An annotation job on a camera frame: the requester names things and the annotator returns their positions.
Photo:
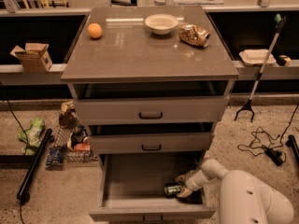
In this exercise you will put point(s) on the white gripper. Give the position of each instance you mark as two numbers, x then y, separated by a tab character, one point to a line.
193	183

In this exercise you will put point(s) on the green soda can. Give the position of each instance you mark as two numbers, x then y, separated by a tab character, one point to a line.
172	189

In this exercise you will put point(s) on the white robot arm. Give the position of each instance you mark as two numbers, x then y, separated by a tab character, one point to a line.
244	198

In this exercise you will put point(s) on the grey bottom drawer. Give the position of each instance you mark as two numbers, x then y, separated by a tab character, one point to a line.
132	188

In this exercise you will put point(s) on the grey drawer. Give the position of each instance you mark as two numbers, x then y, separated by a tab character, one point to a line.
132	188
157	142
146	110

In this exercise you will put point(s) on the grey middle drawer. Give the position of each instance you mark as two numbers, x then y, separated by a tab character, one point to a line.
157	142

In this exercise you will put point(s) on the grey drawer cabinet with counter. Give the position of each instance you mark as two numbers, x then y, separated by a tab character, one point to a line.
130	62

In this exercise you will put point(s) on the grey top drawer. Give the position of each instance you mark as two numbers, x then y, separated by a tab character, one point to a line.
146	110

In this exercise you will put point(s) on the crushed brown snack can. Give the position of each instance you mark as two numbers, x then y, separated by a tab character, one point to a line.
194	35

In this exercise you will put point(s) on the red and dark snack bags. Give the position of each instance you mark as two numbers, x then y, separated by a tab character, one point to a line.
79	140

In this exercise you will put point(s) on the black floor bar right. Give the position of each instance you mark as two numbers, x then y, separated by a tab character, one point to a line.
291	142

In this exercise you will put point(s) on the black floor bar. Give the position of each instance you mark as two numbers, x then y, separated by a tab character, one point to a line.
291	142
23	192

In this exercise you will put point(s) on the blue snack packet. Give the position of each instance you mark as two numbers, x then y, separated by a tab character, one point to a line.
55	157

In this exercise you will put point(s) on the brown snack bag on floor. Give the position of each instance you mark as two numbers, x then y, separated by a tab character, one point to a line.
68	117

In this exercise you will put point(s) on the white styrofoam tray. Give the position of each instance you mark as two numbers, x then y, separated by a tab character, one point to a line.
252	57

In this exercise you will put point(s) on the black floor bar left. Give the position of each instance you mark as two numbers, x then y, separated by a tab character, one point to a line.
23	192

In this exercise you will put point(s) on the small yellow black object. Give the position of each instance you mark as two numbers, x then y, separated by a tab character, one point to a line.
283	60

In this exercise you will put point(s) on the green chip bag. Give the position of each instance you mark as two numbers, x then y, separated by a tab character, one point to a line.
31	136

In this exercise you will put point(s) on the white bowl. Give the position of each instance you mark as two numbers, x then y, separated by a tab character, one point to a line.
161	24

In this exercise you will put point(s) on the orange fruit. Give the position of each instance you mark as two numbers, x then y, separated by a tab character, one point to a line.
95	30

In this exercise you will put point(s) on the reacher grabber tool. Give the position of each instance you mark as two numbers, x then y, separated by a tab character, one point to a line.
280	21

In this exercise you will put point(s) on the cardboard box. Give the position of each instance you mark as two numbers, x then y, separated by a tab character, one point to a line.
34	58

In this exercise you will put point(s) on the black power adapter with cable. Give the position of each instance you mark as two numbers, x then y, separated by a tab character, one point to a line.
271	152

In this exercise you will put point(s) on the wire basket on floor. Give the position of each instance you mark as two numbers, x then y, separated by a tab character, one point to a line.
62	137

